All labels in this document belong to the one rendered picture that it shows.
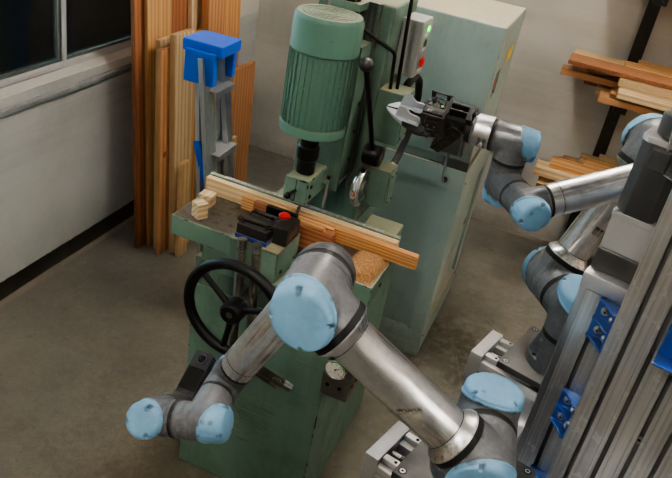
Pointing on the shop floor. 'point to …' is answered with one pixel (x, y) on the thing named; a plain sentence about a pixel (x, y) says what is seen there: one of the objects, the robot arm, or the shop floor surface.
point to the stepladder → (206, 72)
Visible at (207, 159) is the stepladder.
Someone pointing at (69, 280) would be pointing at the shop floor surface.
